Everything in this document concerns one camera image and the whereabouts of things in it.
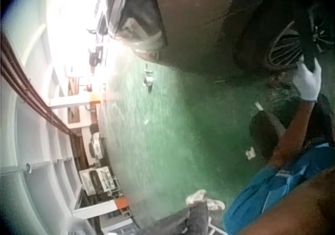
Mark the white orange lift post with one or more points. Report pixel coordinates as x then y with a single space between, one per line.
102 208
78 101

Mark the person's left hand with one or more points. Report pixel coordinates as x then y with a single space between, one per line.
308 85

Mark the row of parked vehicles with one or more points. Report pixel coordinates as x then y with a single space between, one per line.
98 36

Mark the black long tool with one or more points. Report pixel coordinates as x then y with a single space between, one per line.
307 41

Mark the white parked car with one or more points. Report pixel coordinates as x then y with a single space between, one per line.
95 147

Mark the white paper scrap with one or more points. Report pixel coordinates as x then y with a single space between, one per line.
146 121
251 152
258 105

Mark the person's left fingers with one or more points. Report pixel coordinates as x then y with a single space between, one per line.
317 68

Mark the round ceiling fixture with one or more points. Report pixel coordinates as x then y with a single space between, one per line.
28 168

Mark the white workshop machine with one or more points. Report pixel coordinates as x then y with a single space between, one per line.
98 180

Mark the car wheel with spoked rim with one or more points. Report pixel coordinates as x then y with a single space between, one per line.
288 49

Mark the brown car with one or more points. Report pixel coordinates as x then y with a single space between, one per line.
193 23

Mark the small white floor stand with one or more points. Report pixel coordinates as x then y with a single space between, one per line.
148 79

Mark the red ceiling pipes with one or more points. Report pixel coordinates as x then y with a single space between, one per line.
28 88

